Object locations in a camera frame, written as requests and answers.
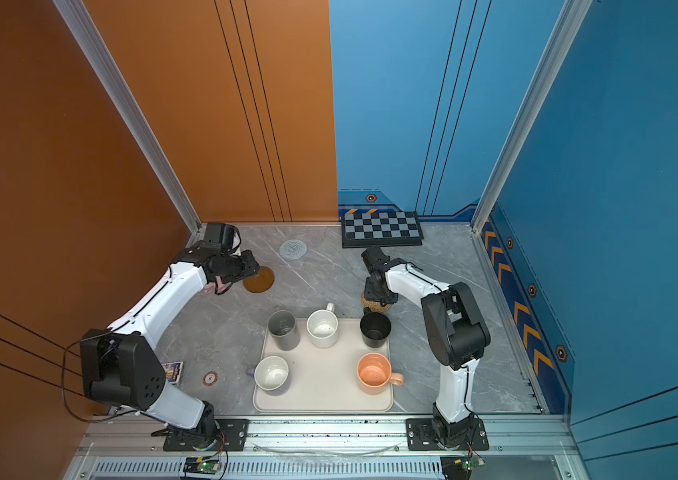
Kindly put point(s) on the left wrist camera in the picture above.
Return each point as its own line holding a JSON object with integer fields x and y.
{"x": 221, "y": 238}

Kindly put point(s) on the left circuit board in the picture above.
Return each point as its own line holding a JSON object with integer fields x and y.
{"x": 201, "y": 467}

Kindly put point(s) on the pink flower coaster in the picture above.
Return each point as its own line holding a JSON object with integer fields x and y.
{"x": 209, "y": 289}

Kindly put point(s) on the rattan woven round coaster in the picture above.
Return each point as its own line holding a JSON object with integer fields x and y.
{"x": 374, "y": 306}

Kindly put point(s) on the black mug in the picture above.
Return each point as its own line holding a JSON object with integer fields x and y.
{"x": 375, "y": 328}

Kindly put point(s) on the grey mug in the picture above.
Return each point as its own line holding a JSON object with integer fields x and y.
{"x": 283, "y": 329}

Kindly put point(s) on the grey woven round coaster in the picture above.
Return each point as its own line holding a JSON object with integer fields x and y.
{"x": 293, "y": 249}

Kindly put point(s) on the cream serving tray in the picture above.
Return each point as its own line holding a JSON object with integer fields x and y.
{"x": 323, "y": 381}

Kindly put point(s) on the circuit board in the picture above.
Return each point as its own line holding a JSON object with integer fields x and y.
{"x": 459, "y": 467}
{"x": 201, "y": 467}

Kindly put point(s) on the black chessboard box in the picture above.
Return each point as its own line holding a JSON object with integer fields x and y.
{"x": 382, "y": 228}

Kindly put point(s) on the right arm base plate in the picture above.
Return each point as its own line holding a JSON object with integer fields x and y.
{"x": 434, "y": 434}

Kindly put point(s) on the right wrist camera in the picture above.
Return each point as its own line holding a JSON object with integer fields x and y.
{"x": 374, "y": 259}

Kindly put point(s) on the orange mug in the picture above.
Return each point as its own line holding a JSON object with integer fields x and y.
{"x": 374, "y": 373}

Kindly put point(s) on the purple card box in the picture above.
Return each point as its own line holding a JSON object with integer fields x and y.
{"x": 173, "y": 371}

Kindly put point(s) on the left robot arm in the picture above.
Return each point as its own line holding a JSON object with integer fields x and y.
{"x": 120, "y": 368}

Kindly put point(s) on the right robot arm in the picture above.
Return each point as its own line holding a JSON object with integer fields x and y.
{"x": 457, "y": 335}

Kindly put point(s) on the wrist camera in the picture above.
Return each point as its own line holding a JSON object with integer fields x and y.
{"x": 221, "y": 238}
{"x": 374, "y": 259}

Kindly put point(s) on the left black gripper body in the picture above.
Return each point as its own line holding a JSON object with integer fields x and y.
{"x": 239, "y": 267}

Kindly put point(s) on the brown wooden round coaster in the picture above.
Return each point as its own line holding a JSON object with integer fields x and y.
{"x": 262, "y": 281}

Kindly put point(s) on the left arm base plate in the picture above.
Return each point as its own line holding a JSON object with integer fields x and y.
{"x": 225, "y": 434}

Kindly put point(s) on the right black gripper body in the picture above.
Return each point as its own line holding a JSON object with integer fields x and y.
{"x": 372, "y": 293}

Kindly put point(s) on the aluminium front rail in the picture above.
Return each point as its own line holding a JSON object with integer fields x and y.
{"x": 363, "y": 446}

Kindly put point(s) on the right circuit board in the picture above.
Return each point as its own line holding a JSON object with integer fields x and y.
{"x": 459, "y": 467}

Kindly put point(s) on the white speckled mug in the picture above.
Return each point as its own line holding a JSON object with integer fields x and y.
{"x": 322, "y": 327}

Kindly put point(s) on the white mug purple handle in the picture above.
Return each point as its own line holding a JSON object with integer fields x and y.
{"x": 271, "y": 375}

